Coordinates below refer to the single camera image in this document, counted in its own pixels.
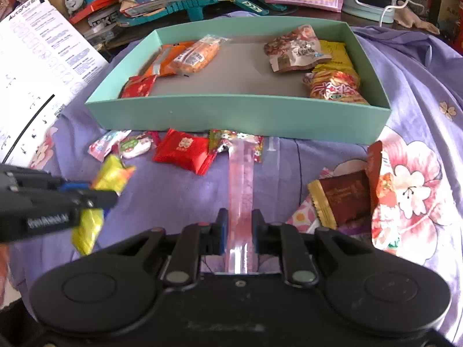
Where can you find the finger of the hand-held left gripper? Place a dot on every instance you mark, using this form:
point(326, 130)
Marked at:
point(96, 199)
point(74, 187)

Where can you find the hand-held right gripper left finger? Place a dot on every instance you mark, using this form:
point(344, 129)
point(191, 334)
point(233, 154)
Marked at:
point(222, 231)

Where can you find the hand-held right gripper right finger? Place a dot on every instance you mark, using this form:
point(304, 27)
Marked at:
point(257, 231)

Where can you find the yellow green candy packet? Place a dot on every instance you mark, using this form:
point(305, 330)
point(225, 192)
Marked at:
point(110, 173)

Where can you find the pink patterned wrapper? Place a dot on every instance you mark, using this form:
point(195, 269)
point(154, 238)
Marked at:
point(307, 217)

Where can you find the pink white candy packet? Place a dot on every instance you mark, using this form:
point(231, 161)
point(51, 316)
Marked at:
point(105, 144)

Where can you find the long clear red-patterned packet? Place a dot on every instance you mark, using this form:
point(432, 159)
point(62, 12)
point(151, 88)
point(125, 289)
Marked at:
point(240, 180)

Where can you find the white round candy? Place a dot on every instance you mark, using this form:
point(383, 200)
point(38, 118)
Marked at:
point(135, 146)

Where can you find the red square white-label packet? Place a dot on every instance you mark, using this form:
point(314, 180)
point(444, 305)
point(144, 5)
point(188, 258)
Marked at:
point(181, 150)

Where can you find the brown gold chocolate packet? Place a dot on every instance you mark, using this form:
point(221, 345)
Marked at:
point(343, 195)

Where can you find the teal cardboard box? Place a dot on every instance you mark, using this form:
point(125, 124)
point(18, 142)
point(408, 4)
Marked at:
point(235, 115)

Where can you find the dark red snack packet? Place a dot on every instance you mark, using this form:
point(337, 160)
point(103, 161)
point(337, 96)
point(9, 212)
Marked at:
point(139, 86)

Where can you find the orange stand-up snack pouch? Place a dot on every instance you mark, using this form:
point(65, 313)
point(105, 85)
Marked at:
point(383, 184)

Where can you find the orange snack bar packet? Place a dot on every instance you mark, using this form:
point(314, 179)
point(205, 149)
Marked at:
point(162, 61)

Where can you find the orange red chips bag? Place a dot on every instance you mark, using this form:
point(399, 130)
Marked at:
point(334, 86)

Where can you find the clear orange cracker packet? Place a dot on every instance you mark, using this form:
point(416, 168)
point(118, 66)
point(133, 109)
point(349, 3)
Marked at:
point(195, 56)

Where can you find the brown nut snack bag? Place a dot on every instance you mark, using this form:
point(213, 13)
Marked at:
point(296, 48)

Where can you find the yellow snack packet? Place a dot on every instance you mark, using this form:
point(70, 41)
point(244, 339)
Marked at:
point(336, 58)

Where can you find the purple floral blanket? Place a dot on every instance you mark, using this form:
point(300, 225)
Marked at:
point(162, 195)

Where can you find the white instruction sheet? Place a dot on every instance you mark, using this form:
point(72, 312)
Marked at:
point(36, 79)

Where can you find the black white-lettered box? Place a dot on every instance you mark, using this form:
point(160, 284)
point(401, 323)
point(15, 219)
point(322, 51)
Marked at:
point(103, 23)

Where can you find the teal plastic toy track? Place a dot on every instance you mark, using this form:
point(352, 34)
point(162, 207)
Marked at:
point(195, 5)

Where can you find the beige cloth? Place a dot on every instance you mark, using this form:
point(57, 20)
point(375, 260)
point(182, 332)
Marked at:
point(412, 20)

